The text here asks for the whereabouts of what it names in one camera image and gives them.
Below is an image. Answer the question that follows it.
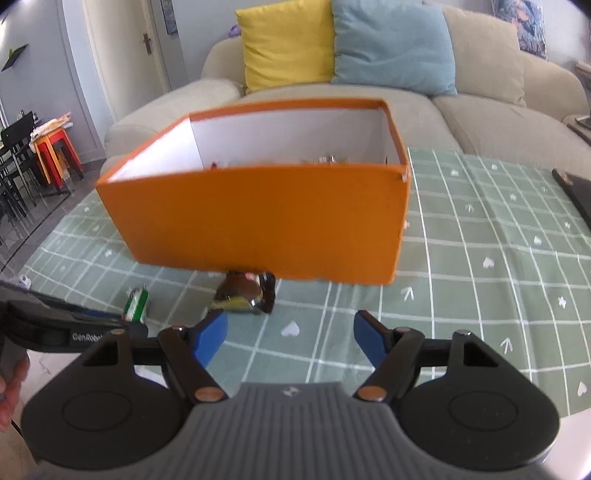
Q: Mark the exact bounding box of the green checked tablecloth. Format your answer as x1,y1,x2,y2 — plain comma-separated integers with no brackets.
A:
20,146,591,417

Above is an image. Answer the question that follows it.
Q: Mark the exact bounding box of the dark wall poster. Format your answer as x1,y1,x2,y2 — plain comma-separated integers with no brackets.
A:
161,0,179,36

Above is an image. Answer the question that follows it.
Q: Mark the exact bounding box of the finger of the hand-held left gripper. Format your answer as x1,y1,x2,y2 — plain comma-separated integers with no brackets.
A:
62,309,150,354

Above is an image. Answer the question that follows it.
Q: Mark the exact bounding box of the orange cardboard box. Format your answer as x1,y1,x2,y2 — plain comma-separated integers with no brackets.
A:
95,98,412,286

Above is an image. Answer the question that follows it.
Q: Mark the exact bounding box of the printed figure cushion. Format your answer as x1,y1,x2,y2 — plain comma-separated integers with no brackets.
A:
491,0,548,61

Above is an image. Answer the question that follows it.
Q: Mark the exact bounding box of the green white snack packet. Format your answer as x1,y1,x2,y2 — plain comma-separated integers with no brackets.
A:
122,285,150,323

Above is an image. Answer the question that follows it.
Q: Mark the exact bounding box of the pile of papers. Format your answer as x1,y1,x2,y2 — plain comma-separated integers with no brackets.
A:
30,116,75,140

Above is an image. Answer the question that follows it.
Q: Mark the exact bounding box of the white door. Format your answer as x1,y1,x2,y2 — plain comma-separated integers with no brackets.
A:
137,0,175,92

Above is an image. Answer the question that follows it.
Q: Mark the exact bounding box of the black chair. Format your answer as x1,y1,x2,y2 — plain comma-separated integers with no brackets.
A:
0,111,41,219

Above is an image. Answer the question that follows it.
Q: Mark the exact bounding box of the red stool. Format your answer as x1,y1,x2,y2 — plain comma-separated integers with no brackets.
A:
33,128,85,191

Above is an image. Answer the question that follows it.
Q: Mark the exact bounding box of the light blue cushion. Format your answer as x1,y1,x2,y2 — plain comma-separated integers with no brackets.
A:
329,0,458,97

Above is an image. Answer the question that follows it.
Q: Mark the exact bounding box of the yellow cushion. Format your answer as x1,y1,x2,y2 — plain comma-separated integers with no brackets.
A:
235,0,337,96

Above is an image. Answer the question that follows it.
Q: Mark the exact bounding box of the green wall shelf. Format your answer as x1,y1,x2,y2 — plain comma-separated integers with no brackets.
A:
2,43,29,73

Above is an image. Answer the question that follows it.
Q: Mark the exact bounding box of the beige sofa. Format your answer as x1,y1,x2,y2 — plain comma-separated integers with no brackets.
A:
105,4,591,172

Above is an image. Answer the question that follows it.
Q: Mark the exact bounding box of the black flat device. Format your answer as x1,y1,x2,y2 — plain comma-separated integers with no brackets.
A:
551,168,591,232

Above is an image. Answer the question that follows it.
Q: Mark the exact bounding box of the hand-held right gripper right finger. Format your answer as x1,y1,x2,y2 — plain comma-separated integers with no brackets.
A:
353,309,502,402

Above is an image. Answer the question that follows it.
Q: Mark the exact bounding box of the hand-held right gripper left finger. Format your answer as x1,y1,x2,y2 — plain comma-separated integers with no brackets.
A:
82,309,228,402

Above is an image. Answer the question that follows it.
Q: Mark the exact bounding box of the person's left hand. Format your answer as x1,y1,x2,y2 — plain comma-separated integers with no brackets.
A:
0,359,31,433

